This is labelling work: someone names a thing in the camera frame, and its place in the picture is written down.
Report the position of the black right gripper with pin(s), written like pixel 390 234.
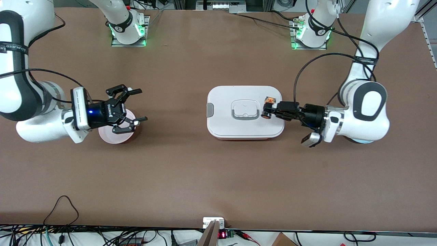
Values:
pixel 101 112

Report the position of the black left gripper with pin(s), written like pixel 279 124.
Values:
pixel 313 115

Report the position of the orange push-button switch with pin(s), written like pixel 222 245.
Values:
pixel 265 115

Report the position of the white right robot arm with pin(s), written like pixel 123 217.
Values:
pixel 34 126

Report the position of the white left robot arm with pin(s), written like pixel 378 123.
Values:
pixel 368 116

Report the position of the white lidded box grey clips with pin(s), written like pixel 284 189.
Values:
pixel 225 126

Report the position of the brown cardboard box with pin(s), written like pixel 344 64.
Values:
pixel 283 241

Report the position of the small white box device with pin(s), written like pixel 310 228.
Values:
pixel 208 222

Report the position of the pink round plate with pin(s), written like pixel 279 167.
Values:
pixel 116 138

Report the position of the light blue round plate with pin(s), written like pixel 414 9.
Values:
pixel 362 141

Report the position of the white electronics unit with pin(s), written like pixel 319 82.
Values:
pixel 222 6

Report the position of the red clip lead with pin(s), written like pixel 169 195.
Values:
pixel 247 236

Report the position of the red digit display module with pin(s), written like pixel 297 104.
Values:
pixel 222 234

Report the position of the grey flat bar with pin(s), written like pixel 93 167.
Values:
pixel 209 237

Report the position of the grey power adapter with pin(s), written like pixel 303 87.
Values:
pixel 189 243

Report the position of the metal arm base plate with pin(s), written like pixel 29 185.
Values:
pixel 307 48
pixel 146 24

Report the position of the aluminium frame profile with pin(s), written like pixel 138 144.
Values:
pixel 422 19

